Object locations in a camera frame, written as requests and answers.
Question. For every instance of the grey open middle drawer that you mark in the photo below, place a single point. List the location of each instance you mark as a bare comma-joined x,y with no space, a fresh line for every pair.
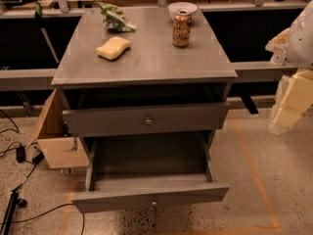
149,171

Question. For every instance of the black stand base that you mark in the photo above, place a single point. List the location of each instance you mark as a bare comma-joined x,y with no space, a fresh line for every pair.
15,201

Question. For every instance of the grey wooden drawer cabinet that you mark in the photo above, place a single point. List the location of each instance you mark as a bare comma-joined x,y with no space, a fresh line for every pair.
152,72

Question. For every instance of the grey metal rail left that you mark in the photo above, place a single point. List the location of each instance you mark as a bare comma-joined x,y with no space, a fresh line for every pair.
24,80

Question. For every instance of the white ceramic bowl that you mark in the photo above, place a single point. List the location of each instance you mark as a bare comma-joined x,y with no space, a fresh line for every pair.
173,8

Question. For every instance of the orange soda can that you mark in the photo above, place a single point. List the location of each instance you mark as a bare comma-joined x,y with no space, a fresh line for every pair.
181,28

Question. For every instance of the grey top drawer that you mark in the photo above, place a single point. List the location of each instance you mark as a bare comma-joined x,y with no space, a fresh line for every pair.
146,119

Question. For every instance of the cardboard box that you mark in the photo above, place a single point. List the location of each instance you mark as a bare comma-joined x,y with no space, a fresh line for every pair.
59,148

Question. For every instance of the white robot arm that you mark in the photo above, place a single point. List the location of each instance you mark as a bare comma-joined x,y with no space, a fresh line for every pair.
300,40

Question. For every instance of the yellow sponge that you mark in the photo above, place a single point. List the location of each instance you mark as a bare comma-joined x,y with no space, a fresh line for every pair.
113,48

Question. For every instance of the green chip bag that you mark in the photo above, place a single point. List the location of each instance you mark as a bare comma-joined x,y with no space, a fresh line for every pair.
114,18

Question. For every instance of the black power adapter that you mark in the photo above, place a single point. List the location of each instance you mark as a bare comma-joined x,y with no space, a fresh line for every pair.
20,154

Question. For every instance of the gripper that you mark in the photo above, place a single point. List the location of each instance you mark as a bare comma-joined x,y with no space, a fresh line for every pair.
301,41

